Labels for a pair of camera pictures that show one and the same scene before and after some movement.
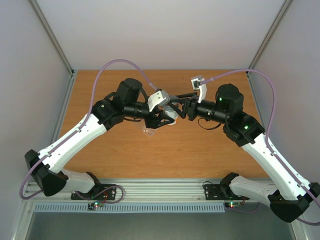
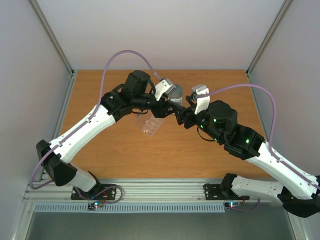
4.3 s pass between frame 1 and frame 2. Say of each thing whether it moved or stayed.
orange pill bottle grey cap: moved
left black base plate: stayed
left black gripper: moved
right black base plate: stayed
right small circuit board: stayed
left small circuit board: stayed
